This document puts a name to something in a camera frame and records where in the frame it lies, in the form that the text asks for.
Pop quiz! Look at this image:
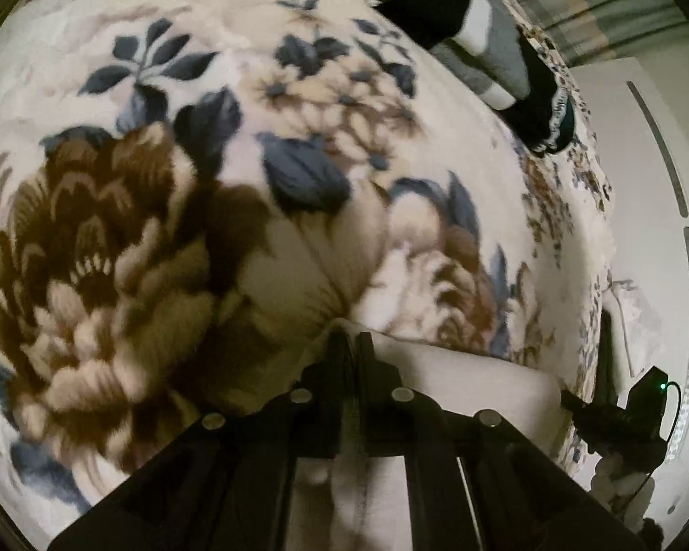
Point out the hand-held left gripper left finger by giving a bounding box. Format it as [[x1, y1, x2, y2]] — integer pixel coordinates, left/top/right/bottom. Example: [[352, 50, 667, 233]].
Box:
[[47, 330, 348, 551]]

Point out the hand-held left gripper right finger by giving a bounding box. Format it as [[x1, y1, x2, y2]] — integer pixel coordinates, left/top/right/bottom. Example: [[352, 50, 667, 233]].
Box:
[[356, 331, 647, 551]]

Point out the beige small garment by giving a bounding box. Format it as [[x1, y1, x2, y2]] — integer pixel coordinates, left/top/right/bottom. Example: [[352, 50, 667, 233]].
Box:
[[224, 321, 564, 551]]

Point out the person's right hand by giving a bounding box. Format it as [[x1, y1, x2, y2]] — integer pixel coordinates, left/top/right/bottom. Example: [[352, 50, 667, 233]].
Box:
[[590, 452, 647, 503]]

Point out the white cabinet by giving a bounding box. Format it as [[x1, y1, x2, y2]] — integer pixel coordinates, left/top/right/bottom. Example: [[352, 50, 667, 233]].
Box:
[[568, 54, 689, 534]]

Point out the floral fleece blanket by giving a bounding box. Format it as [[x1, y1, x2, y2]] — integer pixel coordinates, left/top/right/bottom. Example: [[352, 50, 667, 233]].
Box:
[[0, 0, 618, 520]]

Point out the black white grey striped garment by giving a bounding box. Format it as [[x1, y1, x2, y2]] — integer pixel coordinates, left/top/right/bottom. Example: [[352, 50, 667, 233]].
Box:
[[367, 0, 578, 156]]

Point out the grey-green striped curtain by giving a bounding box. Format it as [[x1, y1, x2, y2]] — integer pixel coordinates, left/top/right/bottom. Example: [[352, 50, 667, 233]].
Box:
[[474, 0, 689, 67]]

